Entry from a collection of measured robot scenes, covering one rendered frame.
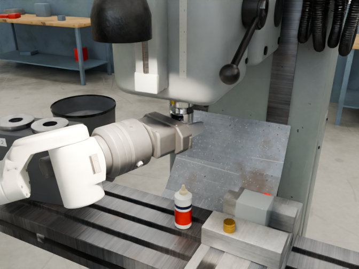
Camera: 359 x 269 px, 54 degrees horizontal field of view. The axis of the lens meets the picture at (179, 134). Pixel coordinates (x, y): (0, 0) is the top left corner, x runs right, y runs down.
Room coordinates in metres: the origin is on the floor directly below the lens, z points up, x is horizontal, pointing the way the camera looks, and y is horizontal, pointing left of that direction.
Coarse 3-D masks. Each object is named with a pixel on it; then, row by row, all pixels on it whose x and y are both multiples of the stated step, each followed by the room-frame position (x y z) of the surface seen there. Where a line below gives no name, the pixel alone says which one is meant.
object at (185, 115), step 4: (172, 108) 0.65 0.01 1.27; (188, 108) 0.65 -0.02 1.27; (172, 112) 0.63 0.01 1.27; (176, 112) 0.63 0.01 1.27; (180, 112) 0.63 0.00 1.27; (184, 112) 0.63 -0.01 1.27; (188, 112) 0.63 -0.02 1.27; (192, 112) 0.64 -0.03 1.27; (172, 116) 0.63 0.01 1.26; (176, 116) 0.63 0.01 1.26; (180, 116) 0.62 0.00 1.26; (184, 116) 0.62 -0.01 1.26; (188, 116) 0.63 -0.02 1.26
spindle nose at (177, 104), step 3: (174, 102) 0.63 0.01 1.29; (177, 102) 0.62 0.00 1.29; (180, 102) 0.62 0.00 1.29; (183, 102) 0.62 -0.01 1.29; (171, 105) 0.63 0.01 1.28; (174, 105) 0.63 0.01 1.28; (177, 105) 0.62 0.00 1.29; (180, 105) 0.62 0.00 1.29; (183, 105) 0.62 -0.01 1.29; (186, 105) 0.62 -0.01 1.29; (189, 105) 0.63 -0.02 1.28; (192, 105) 0.63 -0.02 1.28
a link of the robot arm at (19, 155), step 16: (64, 128) 0.51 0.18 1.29; (80, 128) 0.49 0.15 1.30; (16, 144) 0.46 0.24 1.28; (32, 144) 0.46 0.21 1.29; (48, 144) 0.46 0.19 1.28; (64, 144) 0.47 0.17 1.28; (16, 160) 0.45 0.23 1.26; (0, 176) 0.44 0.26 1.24; (16, 176) 0.44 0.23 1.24; (16, 192) 0.44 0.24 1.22
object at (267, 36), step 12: (276, 0) 0.76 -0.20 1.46; (276, 12) 0.76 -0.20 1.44; (276, 24) 0.77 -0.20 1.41; (252, 36) 0.69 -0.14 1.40; (264, 36) 0.70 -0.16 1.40; (276, 36) 0.80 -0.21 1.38; (252, 48) 0.69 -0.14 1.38; (264, 48) 0.70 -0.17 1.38; (276, 48) 0.82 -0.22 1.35; (252, 60) 0.69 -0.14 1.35
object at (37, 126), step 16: (0, 128) 0.81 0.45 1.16; (16, 128) 0.81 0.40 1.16; (32, 128) 0.80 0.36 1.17; (48, 128) 0.80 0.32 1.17; (0, 144) 0.79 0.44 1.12; (0, 160) 0.80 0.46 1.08; (32, 160) 0.77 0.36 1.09; (32, 176) 0.77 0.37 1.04; (32, 192) 0.78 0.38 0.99; (48, 192) 0.76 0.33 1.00
